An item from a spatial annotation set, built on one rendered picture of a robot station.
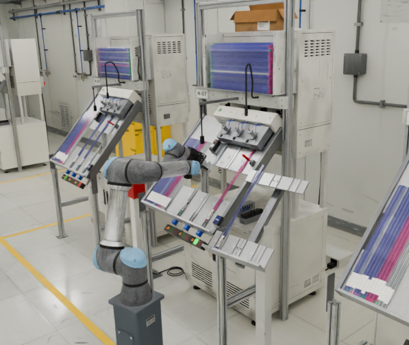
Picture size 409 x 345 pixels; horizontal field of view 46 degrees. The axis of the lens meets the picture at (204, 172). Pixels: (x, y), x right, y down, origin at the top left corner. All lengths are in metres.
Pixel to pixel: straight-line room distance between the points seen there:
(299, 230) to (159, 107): 1.57
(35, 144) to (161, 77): 3.42
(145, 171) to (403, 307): 1.18
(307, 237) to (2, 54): 4.81
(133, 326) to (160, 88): 2.15
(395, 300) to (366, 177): 2.36
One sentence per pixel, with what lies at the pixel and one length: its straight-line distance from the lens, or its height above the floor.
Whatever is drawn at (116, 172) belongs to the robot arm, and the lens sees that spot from 2.23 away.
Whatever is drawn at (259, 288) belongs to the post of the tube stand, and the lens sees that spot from 2.51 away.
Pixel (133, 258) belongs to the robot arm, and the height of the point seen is 0.77.
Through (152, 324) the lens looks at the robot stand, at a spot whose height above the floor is 0.43.
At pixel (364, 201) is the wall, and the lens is 4.28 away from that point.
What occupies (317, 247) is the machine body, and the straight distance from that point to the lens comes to 3.23.
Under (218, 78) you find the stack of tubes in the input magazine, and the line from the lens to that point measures 2.96.
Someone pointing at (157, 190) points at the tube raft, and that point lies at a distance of 2.99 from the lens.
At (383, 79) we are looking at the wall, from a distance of 4.01.
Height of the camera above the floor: 1.71
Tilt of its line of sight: 16 degrees down
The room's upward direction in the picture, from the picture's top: 2 degrees counter-clockwise
